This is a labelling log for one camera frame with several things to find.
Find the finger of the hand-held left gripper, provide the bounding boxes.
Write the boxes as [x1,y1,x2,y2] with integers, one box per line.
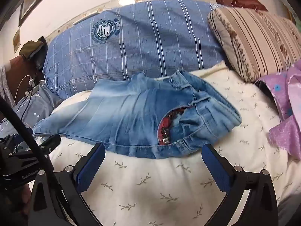
[35,134,62,156]

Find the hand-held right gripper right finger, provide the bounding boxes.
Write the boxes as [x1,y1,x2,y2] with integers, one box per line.
[201,143,279,226]

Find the purple blanket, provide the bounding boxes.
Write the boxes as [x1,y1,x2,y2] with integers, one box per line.
[255,60,301,160]

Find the beige knitted cloth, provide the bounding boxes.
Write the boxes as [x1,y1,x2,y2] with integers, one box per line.
[207,7,301,83]

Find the light blue star-print cloth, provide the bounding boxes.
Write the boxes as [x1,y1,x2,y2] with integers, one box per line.
[0,85,62,134]

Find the black cable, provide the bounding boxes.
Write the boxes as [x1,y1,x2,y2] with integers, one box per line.
[0,96,67,226]

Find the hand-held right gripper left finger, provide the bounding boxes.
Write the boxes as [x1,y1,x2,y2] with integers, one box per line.
[28,143,106,226]

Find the white charger cable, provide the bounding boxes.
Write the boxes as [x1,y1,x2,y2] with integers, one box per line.
[13,75,36,104]

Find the maroon cloth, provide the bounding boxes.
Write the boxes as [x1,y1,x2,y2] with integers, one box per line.
[216,0,268,12]

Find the cream leaf-print bed sheet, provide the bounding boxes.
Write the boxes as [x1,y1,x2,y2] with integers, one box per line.
[28,61,301,226]

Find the small wall picture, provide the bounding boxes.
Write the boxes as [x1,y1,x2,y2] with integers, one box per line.
[13,27,21,53]

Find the blue denim pants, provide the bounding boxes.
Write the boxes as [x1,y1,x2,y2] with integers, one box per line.
[32,69,242,160]

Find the olive green cloth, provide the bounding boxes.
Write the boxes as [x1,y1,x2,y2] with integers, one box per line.
[19,36,47,59]

